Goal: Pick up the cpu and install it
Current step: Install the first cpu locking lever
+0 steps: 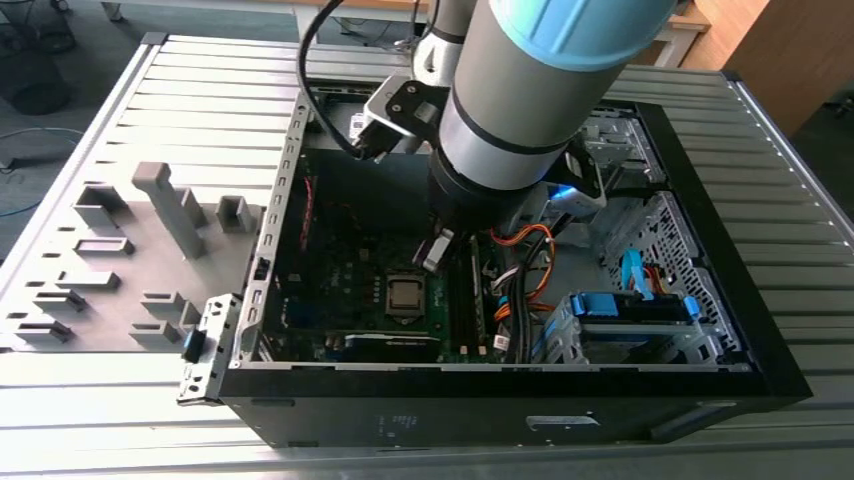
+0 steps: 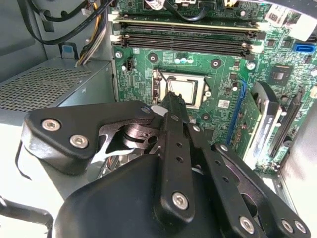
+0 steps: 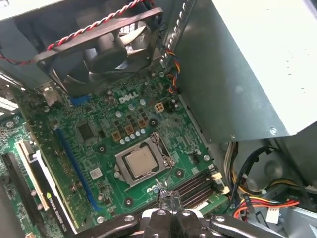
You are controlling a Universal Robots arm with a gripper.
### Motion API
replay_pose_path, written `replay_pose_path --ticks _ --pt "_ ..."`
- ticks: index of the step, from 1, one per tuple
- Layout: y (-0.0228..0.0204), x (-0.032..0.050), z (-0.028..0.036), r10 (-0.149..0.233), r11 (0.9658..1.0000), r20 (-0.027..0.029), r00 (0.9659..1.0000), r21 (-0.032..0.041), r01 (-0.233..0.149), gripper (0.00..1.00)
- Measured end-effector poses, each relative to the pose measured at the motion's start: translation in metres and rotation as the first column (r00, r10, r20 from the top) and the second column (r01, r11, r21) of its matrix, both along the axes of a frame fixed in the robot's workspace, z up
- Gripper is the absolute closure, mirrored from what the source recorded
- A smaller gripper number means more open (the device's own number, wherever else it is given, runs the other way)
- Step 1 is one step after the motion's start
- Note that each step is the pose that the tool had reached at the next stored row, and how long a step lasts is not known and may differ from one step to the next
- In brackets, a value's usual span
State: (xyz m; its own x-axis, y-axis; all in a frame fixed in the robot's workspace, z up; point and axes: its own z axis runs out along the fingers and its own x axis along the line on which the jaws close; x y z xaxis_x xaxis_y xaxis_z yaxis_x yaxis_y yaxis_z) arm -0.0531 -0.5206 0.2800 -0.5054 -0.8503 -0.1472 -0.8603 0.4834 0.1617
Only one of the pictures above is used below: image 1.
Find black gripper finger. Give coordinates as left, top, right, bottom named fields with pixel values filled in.
left=411, top=238, right=437, bottom=274
left=429, top=228, right=458, bottom=271

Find silver CPU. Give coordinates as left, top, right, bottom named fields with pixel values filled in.
left=390, top=279, right=426, bottom=309

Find metal socket cover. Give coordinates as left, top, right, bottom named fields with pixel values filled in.
left=382, top=271, right=433, bottom=323

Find black RAM slot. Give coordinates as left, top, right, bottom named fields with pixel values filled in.
left=465, top=234, right=493, bottom=354
left=445, top=244, right=469, bottom=354

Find grey power supply unit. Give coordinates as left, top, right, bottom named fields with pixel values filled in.
left=305, top=97, right=437, bottom=219

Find dark green motherboard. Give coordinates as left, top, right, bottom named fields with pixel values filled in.
left=263, top=149, right=513, bottom=364

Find black graphics card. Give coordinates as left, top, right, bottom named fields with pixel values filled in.
left=326, top=332, right=443, bottom=364

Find hard disk in blue carrier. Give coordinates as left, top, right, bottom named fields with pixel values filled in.
left=570, top=291, right=701, bottom=349

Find grey metal drive cage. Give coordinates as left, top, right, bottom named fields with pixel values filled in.
left=566, top=107, right=669, bottom=221

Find black open PC case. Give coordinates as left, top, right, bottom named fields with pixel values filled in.
left=218, top=74, right=814, bottom=449

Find grey parts rack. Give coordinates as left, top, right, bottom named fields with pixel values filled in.
left=0, top=160, right=282, bottom=354

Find white framed wooden desk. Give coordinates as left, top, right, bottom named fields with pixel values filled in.
left=292, top=0, right=713, bottom=69

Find wooden cabinet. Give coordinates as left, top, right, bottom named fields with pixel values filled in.
left=693, top=0, right=854, bottom=139

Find black round bin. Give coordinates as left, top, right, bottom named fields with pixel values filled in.
left=0, top=22, right=74, bottom=117

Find orange yellow wire bundle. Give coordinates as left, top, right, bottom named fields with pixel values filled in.
left=490, top=223, right=557, bottom=321

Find thick black cable bundle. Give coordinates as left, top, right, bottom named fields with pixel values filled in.
left=506, top=187, right=659, bottom=364

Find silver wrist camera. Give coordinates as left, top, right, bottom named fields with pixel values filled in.
left=543, top=142, right=610, bottom=217

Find thin red wire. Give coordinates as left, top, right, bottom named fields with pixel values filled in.
left=303, top=174, right=317, bottom=249

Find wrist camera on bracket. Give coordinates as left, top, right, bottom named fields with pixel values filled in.
left=351, top=77, right=446, bottom=162

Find blue data wire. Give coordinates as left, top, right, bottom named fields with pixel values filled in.
left=619, top=249, right=653, bottom=301

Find grey hinged expansion bracket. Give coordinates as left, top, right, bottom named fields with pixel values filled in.
left=175, top=292, right=243, bottom=407

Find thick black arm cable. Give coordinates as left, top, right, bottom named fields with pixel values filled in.
left=296, top=0, right=366, bottom=159

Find pale blue floor cable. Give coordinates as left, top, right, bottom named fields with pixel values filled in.
left=0, top=127, right=86, bottom=151

